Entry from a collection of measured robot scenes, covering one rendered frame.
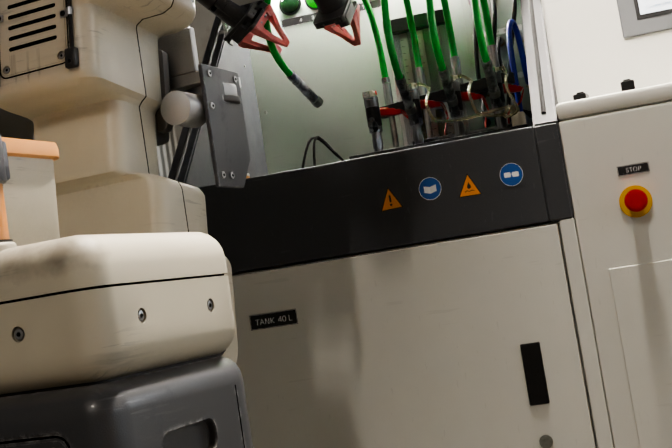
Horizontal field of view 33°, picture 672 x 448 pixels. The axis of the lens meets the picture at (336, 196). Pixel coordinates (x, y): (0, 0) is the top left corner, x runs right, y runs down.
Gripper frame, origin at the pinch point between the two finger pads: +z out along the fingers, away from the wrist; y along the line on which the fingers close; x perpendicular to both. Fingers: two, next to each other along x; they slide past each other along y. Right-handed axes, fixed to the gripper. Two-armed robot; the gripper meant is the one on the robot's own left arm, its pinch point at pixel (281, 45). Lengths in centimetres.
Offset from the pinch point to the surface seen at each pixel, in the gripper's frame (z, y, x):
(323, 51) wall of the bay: 13.6, 26.3, -29.1
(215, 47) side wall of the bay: -6.9, 27.1, -12.2
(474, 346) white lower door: 50, -17, 41
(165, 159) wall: 27, 255, -130
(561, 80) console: 44, -26, -12
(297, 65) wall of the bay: 11.0, 31.4, -25.6
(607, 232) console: 55, -37, 22
